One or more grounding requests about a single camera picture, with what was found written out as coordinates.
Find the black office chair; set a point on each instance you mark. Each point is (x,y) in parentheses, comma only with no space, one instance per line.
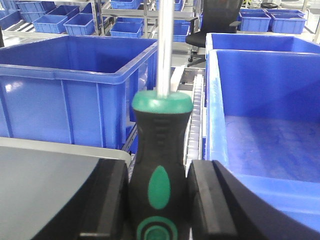
(218,16)

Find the blue bin on right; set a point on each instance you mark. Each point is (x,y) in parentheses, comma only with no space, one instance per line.
(263,125)

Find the screwdriver black green handle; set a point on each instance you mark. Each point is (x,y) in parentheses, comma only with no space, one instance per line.
(158,191)

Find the blue bin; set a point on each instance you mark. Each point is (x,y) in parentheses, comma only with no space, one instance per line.
(263,125)
(74,89)

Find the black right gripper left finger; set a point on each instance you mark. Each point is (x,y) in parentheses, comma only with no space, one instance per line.
(97,210)

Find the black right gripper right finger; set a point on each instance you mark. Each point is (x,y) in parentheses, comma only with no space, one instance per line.
(222,208)

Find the blue bin on left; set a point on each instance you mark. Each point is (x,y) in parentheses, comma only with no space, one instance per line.
(74,89)

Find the white roller conveyor rail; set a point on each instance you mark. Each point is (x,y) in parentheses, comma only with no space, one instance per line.
(194,132)

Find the grey tray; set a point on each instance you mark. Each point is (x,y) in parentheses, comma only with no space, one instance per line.
(37,178)

